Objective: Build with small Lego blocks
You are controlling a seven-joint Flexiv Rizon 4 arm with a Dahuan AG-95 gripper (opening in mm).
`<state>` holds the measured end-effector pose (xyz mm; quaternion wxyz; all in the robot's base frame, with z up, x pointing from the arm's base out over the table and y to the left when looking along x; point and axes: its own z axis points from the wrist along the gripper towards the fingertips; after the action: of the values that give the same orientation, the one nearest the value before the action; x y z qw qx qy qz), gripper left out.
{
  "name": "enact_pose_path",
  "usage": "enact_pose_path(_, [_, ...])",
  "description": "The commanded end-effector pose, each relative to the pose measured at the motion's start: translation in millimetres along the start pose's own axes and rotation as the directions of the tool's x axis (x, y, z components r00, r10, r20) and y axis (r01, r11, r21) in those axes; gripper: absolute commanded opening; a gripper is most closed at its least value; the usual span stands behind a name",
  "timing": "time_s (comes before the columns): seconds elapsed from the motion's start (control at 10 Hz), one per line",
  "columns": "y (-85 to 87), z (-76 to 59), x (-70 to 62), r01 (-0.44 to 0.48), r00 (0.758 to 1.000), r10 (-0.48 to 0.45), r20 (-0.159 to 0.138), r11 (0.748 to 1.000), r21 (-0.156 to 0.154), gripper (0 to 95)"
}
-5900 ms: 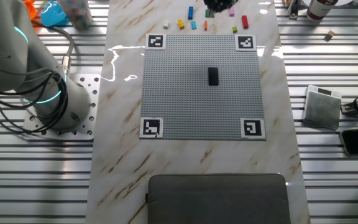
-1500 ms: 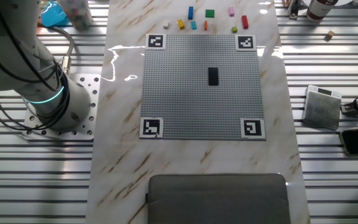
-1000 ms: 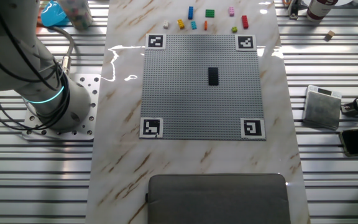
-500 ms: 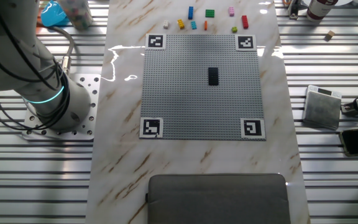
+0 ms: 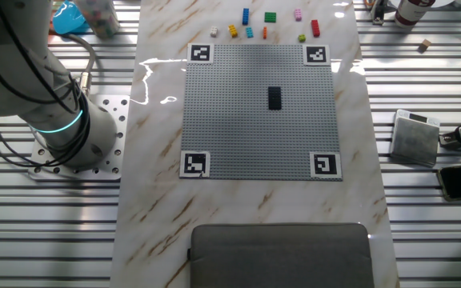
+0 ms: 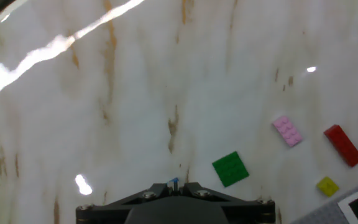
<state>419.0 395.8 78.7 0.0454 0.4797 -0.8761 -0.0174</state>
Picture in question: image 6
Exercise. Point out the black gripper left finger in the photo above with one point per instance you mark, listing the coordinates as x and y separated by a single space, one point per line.
101 214

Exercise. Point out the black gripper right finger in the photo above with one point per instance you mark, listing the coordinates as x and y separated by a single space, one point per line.
250 213

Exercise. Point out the blue Lego brick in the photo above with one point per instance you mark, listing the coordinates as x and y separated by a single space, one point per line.
174 180

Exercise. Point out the green square Lego plate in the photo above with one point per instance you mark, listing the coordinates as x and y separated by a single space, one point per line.
230 168

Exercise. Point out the grey Lego baseplate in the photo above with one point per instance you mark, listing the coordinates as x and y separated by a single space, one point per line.
322 216

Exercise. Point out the lime small Lego brick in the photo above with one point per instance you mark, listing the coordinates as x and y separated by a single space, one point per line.
327 186

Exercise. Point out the pink Lego brick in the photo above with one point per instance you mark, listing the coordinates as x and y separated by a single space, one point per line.
287 130

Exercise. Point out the red Lego brick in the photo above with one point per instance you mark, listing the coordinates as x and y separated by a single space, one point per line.
343 145

